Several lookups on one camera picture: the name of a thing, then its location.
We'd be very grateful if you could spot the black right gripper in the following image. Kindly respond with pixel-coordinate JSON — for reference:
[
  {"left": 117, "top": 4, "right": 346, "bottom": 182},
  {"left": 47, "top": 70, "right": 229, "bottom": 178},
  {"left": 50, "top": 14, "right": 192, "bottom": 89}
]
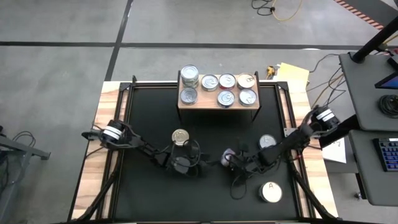
[{"left": 229, "top": 142, "right": 264, "bottom": 175}]

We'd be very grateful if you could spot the gold lid red blue can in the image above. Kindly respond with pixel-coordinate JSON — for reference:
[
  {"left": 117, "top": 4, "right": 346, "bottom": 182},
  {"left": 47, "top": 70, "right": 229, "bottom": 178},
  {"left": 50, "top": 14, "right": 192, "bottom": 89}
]
[
  {"left": 171, "top": 128, "right": 190, "bottom": 147},
  {"left": 220, "top": 148, "right": 237, "bottom": 167}
]

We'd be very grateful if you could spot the dark blue fish can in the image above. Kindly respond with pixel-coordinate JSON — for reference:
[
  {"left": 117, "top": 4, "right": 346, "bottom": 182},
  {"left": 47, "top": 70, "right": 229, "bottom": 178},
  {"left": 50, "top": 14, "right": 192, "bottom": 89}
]
[{"left": 258, "top": 134, "right": 277, "bottom": 150}]

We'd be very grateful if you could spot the teal label fish can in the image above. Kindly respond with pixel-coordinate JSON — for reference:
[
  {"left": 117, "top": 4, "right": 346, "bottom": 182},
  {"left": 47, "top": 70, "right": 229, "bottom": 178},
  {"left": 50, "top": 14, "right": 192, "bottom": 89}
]
[
  {"left": 238, "top": 88, "right": 258, "bottom": 107},
  {"left": 179, "top": 86, "right": 199, "bottom": 106}
]

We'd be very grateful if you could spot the dark blue barcode can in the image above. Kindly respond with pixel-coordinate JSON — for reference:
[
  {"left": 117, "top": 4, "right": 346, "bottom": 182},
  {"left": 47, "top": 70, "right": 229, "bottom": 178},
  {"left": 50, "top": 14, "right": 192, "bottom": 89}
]
[{"left": 216, "top": 90, "right": 236, "bottom": 109}]

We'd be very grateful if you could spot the Wild Planet blue can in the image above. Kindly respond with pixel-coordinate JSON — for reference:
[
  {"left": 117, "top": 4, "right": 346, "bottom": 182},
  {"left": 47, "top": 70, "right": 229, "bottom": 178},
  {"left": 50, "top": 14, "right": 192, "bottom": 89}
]
[{"left": 237, "top": 73, "right": 256, "bottom": 91}]

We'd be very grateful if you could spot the red label tuna can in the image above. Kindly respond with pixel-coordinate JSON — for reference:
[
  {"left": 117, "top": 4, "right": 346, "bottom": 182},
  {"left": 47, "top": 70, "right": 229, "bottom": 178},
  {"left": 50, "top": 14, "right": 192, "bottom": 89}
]
[{"left": 218, "top": 73, "right": 237, "bottom": 91}]

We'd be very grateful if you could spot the tuna can with silver lid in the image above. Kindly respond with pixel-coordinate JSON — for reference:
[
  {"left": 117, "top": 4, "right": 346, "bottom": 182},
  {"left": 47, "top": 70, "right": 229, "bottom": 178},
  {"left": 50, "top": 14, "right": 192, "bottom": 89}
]
[{"left": 201, "top": 73, "right": 220, "bottom": 93}]

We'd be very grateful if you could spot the yellow paper pad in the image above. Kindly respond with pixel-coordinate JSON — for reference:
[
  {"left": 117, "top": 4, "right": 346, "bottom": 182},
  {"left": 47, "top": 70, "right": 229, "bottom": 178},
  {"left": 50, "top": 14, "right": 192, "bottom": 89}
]
[{"left": 276, "top": 62, "right": 311, "bottom": 85}]

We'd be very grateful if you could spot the white paper sheet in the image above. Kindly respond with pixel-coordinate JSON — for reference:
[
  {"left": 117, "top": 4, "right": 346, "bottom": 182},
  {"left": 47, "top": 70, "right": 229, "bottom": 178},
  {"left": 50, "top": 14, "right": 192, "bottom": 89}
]
[{"left": 322, "top": 136, "right": 348, "bottom": 164}]

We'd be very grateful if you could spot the black diagonal support pole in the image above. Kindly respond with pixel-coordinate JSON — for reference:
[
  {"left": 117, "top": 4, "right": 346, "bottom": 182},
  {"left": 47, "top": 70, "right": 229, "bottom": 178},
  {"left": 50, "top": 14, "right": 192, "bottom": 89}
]
[{"left": 320, "top": 118, "right": 363, "bottom": 149}]

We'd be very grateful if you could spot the grey desk with monitor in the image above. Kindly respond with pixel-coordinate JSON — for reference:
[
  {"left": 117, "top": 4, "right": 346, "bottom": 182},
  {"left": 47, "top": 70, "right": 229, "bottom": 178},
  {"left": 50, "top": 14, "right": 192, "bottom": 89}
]
[{"left": 338, "top": 52, "right": 398, "bottom": 132}]

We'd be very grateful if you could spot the black keyboard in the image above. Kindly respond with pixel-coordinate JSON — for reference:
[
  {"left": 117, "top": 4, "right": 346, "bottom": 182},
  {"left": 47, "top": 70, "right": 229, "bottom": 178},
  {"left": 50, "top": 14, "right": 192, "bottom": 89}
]
[{"left": 377, "top": 138, "right": 398, "bottom": 172}]

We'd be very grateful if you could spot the grey metal stand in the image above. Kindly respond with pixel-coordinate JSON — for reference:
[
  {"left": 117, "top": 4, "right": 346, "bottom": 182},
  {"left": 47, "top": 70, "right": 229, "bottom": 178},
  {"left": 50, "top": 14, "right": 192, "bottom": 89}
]
[{"left": 0, "top": 124, "right": 52, "bottom": 224}]

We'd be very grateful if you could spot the black tablet monitor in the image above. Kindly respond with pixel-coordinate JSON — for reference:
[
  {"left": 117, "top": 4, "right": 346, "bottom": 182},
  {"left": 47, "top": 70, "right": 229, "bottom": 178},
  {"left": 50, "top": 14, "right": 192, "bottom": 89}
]
[{"left": 374, "top": 55, "right": 398, "bottom": 91}]

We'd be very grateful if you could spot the black orange striped floor ramp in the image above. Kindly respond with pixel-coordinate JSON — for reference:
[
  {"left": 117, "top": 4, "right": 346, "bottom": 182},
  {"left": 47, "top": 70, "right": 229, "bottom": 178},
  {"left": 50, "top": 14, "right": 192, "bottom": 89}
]
[{"left": 334, "top": 0, "right": 398, "bottom": 30}]

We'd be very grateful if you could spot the wooden shelf with black frame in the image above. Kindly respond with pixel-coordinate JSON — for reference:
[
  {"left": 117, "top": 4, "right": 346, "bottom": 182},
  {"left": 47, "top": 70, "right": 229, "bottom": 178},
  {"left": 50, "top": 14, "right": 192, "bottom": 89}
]
[{"left": 176, "top": 70, "right": 261, "bottom": 123}]

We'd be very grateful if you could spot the yellow floor cable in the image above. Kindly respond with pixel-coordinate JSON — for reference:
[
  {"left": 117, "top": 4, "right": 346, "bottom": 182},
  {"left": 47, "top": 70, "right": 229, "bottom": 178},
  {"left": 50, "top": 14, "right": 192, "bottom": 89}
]
[{"left": 272, "top": 0, "right": 304, "bottom": 22}]

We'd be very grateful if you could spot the black floor cable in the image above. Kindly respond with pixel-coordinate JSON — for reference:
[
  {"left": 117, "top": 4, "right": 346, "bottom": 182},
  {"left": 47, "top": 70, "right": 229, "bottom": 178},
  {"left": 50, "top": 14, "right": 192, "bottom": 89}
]
[{"left": 251, "top": 0, "right": 276, "bottom": 16}]

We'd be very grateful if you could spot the black coiled cable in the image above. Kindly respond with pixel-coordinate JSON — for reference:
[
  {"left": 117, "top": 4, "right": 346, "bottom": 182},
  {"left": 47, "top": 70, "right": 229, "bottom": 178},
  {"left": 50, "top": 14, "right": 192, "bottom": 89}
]
[{"left": 377, "top": 94, "right": 398, "bottom": 119}]

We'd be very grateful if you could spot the black camera stand pole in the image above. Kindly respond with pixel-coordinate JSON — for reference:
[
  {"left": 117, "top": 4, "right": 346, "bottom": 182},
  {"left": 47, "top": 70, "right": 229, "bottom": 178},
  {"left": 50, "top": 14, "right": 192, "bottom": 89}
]
[{"left": 351, "top": 15, "right": 398, "bottom": 65}]

